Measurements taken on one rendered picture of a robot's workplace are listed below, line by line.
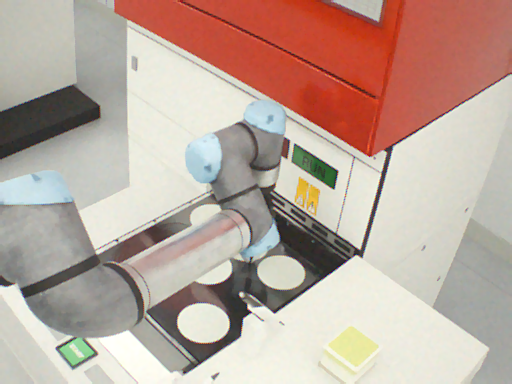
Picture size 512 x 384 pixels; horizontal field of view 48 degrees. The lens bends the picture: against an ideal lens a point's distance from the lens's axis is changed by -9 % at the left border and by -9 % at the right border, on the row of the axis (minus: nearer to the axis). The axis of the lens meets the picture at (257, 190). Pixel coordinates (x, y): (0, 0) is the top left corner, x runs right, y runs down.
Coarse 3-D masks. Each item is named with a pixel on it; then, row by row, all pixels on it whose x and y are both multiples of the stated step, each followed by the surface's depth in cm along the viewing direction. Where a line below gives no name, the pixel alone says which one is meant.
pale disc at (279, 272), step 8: (272, 256) 132; (280, 256) 132; (264, 264) 129; (272, 264) 130; (280, 264) 130; (288, 264) 130; (296, 264) 130; (264, 272) 128; (272, 272) 128; (280, 272) 128; (288, 272) 128; (296, 272) 128; (304, 272) 129; (264, 280) 126; (272, 280) 126; (280, 280) 126; (288, 280) 126; (296, 280) 127; (280, 288) 124; (288, 288) 125
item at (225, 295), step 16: (192, 208) 141; (160, 224) 136; (176, 224) 137; (192, 224) 137; (128, 240) 131; (144, 240) 131; (160, 240) 132; (112, 256) 126; (128, 256) 127; (288, 256) 132; (240, 272) 127; (256, 272) 127; (192, 288) 122; (208, 288) 122; (224, 288) 123; (240, 288) 123; (256, 288) 124; (272, 288) 124; (304, 288) 125; (160, 304) 118; (176, 304) 118; (192, 304) 119; (224, 304) 120; (240, 304) 120; (272, 304) 121; (160, 320) 114; (176, 320) 115; (240, 320) 117; (176, 336) 112; (224, 336) 113; (192, 352) 109; (208, 352) 110
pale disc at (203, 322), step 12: (192, 312) 117; (204, 312) 117; (216, 312) 118; (180, 324) 114; (192, 324) 115; (204, 324) 115; (216, 324) 115; (228, 324) 116; (192, 336) 112; (204, 336) 113; (216, 336) 113
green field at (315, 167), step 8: (296, 152) 126; (304, 152) 125; (296, 160) 127; (304, 160) 125; (312, 160) 124; (304, 168) 126; (312, 168) 125; (320, 168) 123; (328, 168) 121; (320, 176) 124; (328, 176) 122; (328, 184) 123
